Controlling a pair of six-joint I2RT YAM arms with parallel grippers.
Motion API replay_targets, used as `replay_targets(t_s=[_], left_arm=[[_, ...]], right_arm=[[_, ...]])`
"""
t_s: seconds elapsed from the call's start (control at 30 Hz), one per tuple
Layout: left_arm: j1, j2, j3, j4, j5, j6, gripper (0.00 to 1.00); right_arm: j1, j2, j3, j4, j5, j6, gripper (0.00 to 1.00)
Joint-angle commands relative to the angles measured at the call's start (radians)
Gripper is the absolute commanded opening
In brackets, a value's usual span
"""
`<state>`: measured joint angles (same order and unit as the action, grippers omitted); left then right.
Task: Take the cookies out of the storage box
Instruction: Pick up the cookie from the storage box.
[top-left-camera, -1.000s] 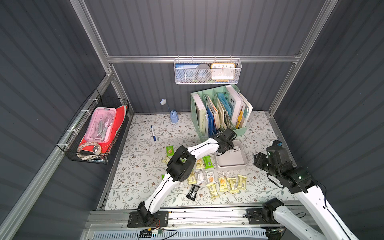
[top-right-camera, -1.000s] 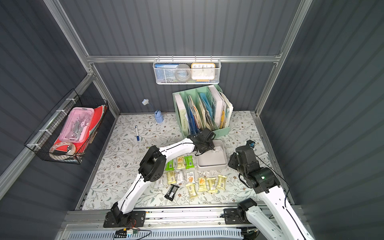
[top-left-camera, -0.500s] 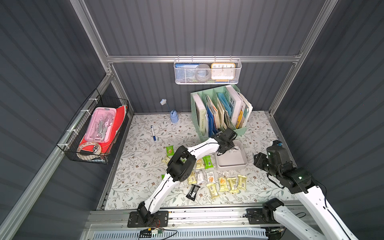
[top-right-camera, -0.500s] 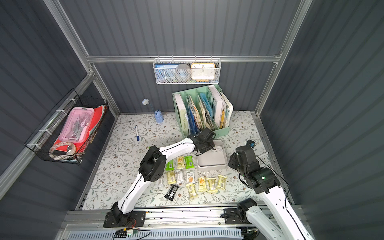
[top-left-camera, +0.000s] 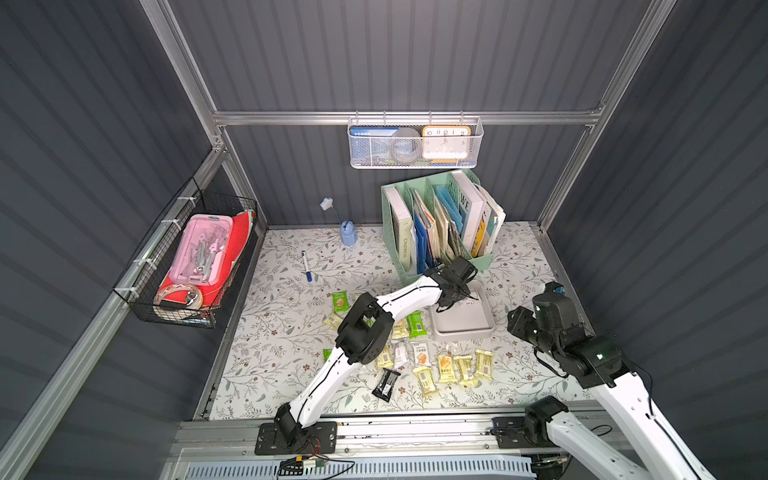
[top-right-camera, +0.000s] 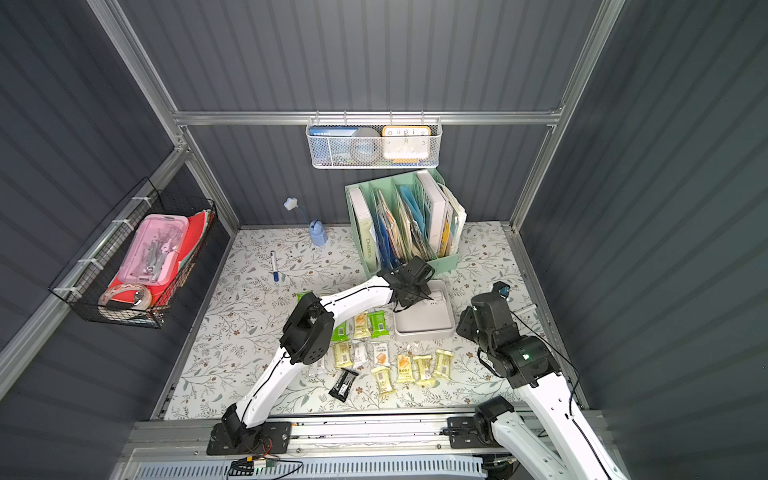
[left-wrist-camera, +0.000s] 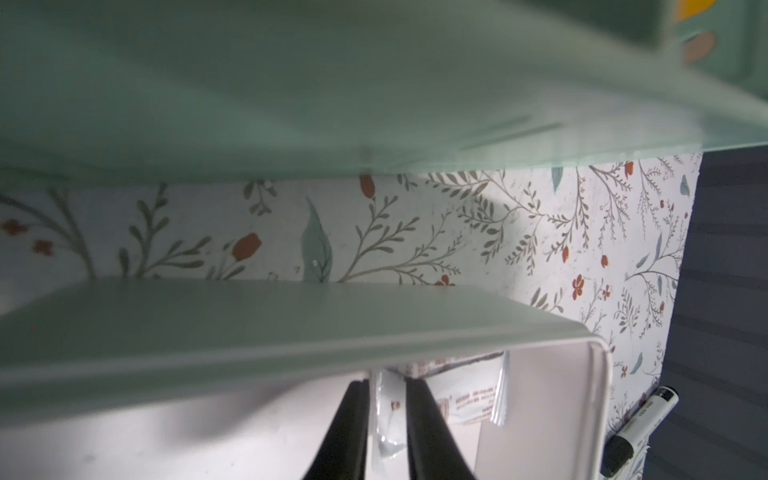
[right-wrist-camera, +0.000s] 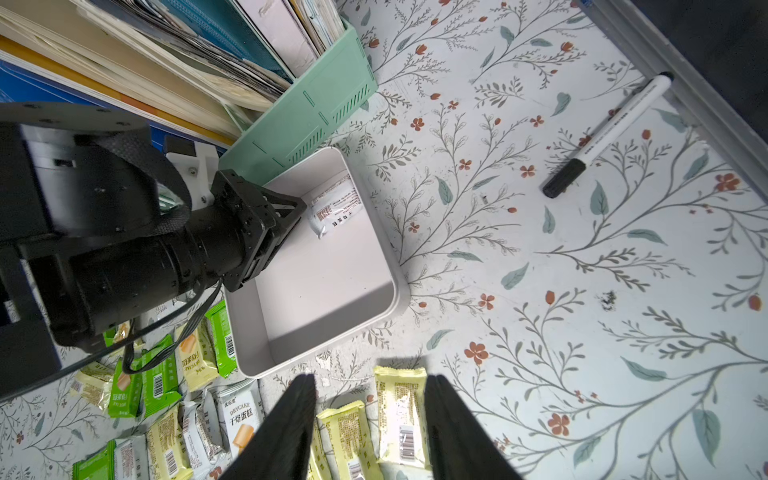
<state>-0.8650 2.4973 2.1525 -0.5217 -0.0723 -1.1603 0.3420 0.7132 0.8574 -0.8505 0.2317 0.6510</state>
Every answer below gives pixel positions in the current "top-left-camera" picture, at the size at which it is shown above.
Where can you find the white wire wall basket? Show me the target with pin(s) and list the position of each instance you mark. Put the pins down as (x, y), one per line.
(418, 122)

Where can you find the white book left slot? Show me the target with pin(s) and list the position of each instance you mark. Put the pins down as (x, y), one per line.
(402, 227)

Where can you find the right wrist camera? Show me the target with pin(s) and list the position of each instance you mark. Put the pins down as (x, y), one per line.
(555, 288)

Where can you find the clear tape roll in basket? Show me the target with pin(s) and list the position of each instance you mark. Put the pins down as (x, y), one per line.
(180, 295)

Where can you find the black wire side basket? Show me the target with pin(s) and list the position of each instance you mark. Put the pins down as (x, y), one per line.
(144, 275)

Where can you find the white book right slot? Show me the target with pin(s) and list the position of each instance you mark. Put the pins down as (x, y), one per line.
(472, 209)

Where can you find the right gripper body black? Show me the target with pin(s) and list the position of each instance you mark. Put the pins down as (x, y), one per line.
(519, 321)

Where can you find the blue white marker pen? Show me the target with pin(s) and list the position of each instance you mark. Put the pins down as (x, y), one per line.
(307, 270)

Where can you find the green file organizer box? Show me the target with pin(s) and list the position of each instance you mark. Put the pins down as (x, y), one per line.
(437, 225)

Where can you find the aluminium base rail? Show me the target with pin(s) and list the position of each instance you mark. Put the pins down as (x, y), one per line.
(477, 444)

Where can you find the white cookie storage box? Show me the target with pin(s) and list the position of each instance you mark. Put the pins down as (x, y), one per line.
(468, 319)

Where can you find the pale yellow packet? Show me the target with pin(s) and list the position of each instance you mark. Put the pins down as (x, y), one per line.
(333, 321)

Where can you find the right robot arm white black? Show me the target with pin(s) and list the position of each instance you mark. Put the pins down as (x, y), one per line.
(662, 451)

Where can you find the yellow packet second row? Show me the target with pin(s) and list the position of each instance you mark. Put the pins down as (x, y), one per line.
(384, 360)

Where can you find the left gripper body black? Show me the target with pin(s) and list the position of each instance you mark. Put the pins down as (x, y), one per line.
(454, 292)

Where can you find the white book slot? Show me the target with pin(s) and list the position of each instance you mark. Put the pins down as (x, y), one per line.
(472, 209)
(402, 227)

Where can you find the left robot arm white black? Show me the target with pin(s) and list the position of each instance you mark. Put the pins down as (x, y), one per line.
(362, 337)

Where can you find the yellow packet bottom row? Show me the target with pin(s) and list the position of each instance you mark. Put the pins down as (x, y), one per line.
(465, 367)
(484, 364)
(425, 380)

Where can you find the grey tape roll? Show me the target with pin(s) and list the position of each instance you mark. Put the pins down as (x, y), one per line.
(405, 146)

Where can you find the blue box in basket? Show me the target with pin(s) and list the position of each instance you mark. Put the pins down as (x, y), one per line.
(370, 146)

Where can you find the black cookie packet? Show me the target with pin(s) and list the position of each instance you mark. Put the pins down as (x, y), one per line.
(386, 384)

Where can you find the yellow cookie packet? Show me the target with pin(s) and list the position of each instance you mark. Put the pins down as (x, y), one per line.
(400, 330)

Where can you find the yellow white alarm clock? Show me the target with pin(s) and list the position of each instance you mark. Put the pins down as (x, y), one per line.
(446, 143)

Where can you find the pink plastic tool box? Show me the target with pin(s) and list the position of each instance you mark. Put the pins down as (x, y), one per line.
(199, 257)

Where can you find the red cloth bag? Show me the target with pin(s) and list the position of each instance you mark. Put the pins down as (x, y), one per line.
(239, 237)

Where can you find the white cookie packet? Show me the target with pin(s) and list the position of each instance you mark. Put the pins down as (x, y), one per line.
(421, 354)

